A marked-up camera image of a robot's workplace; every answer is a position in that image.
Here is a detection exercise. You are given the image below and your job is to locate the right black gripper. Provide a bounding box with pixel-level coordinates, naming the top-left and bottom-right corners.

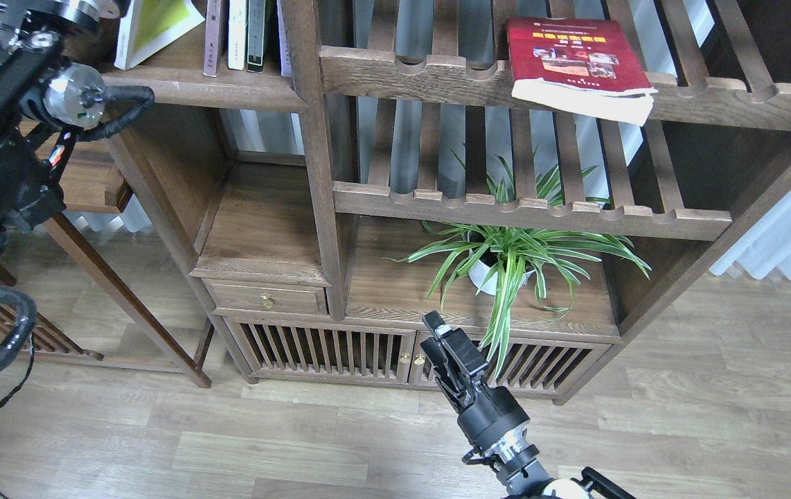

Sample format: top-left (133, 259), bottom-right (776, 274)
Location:
top-left (420, 310), bottom-right (488, 414)

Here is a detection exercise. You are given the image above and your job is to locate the red book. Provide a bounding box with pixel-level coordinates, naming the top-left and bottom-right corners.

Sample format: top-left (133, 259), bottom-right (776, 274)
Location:
top-left (506, 17), bottom-right (657, 126)

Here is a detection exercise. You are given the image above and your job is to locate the yellow green book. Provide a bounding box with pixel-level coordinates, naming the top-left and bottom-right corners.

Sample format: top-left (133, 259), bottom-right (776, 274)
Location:
top-left (114, 1), bottom-right (204, 70)

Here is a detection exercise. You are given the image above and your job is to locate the dark brown book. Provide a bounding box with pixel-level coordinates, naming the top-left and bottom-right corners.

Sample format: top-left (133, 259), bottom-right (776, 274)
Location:
top-left (202, 0), bottom-right (227, 77)

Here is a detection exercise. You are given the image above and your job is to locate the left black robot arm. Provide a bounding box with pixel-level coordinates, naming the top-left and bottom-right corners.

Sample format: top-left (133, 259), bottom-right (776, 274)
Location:
top-left (0, 1), bottom-right (155, 372)

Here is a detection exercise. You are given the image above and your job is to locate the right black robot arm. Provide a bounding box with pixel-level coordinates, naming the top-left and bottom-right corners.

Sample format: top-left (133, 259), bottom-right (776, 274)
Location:
top-left (421, 310), bottom-right (631, 498)

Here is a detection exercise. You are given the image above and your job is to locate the white plant pot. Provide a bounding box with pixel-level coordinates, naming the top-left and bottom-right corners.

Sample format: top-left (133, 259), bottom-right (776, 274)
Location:
top-left (469, 252), bottom-right (535, 296)

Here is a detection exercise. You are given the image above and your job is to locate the dark wooden bookshelf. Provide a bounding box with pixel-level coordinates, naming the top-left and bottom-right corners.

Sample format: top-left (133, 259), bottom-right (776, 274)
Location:
top-left (103, 1), bottom-right (791, 404)

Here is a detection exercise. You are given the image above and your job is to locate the green spider plant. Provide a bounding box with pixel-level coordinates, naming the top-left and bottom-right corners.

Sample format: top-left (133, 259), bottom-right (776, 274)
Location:
top-left (387, 149), bottom-right (652, 378)

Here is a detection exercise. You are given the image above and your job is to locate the pale upright book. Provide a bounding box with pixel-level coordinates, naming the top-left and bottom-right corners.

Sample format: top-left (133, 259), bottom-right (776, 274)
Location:
top-left (276, 1), bottom-right (293, 77)

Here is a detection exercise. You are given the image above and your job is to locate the dark green upright book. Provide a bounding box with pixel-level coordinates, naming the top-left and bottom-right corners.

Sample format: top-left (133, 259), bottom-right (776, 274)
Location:
top-left (245, 0), bottom-right (276, 73)

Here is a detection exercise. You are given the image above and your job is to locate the white upright book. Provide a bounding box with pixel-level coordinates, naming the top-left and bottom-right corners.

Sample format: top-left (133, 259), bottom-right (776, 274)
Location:
top-left (226, 0), bottom-right (249, 71)

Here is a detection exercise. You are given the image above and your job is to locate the wooden side table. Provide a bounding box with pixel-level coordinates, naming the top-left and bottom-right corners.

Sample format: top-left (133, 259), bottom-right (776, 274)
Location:
top-left (21, 71), bottom-right (213, 389)

